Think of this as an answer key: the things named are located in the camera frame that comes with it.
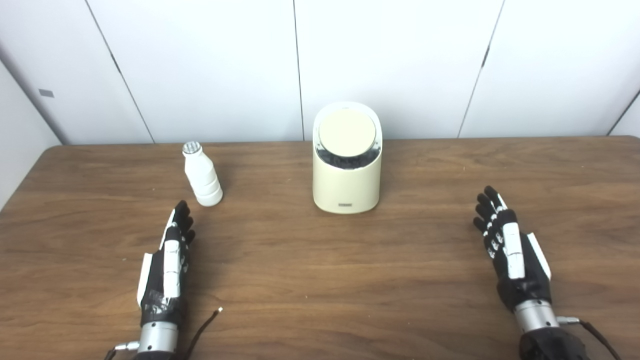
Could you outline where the cream-colored bin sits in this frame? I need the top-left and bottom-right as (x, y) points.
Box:
(312, 101), (383, 215)

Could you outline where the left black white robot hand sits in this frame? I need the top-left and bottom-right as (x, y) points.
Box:
(136, 200), (197, 327)

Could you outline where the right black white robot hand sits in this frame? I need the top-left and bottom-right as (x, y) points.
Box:
(473, 185), (553, 312)

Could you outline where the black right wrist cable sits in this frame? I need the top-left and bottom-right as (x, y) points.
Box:
(557, 316), (623, 360)

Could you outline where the thin loose white-tipped cable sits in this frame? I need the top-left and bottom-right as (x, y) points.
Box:
(184, 307), (224, 360)

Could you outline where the small white plastic bottle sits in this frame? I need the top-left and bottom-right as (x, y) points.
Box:
(182, 141), (224, 207)

